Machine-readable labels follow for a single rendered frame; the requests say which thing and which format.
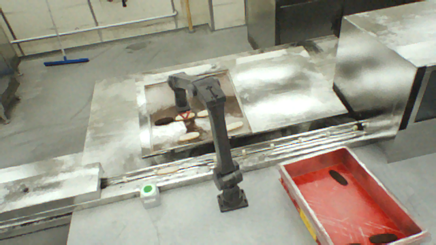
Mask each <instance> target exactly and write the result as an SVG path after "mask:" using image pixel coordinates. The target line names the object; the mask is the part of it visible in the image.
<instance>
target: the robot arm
mask: <svg viewBox="0 0 436 245"><path fill-rule="evenodd" d="M167 83H168V86H169V87H170V88H171V89H172V90H173V91H174V96H175V98H174V100H175V104H176V110H177V113H178V115H179V116H181V118H183V119H184V120H187V119H188V115H189V114H190V112H191V109H190V105H189V101H188V98H187V94H186V90H187V93H188V95H189V96H190V97H197V98H198V99H199V100H200V101H201V102H202V103H203V105H204V107H205V108H206V109H207V111H208V115H209V120H210V124H211V131H212V134H213V141H214V145H215V151H216V156H217V163H216V166H217V167H215V168H213V169H212V171H213V173H212V175H213V181H214V183H215V186H216V187H217V190H219V191H223V192H222V194H218V195H217V203H219V207H220V211H221V213H224V212H230V211H233V210H238V209H239V208H245V207H247V206H248V205H249V204H248V201H247V196H246V195H245V191H244V190H243V189H240V187H239V186H238V185H237V184H238V183H240V182H242V181H243V174H242V172H241V171H240V169H239V164H238V162H237V161H236V160H235V159H234V160H233V159H232V153H231V148H230V144H229V139H228V132H227V127H226V123H225V114H224V107H225V101H227V99H226V95H225V94H224V92H223V90H222V89H221V84H220V81H219V78H216V77H212V76H211V77H209V78H207V77H197V76H190V75H187V74H186V73H185V72H184V71H182V72H179V73H174V74H171V75H169V76H168V79H167ZM186 113H187V115H186V118H185V117H184V116H183V114H186Z"/></svg>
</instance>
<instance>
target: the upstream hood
mask: <svg viewBox="0 0 436 245"><path fill-rule="evenodd" d="M103 173H104V170H103V168H102V166H101V163H100V162H97V163H92V164H87V165H81V166H77V167H71V168H67V169H60V171H54V172H50V173H46V174H40V175H36V176H29V177H26V178H22V179H20V180H13V181H9V182H2V183H0V222H2V221H8V220H12V219H15V218H22V216H28V215H32V214H37V213H41V212H47V211H51V210H54V209H57V208H63V207H68V206H73V205H77V204H80V203H84V202H87V201H93V200H96V199H101V192H102V189H101V187H100V184H101V177H103Z"/></svg>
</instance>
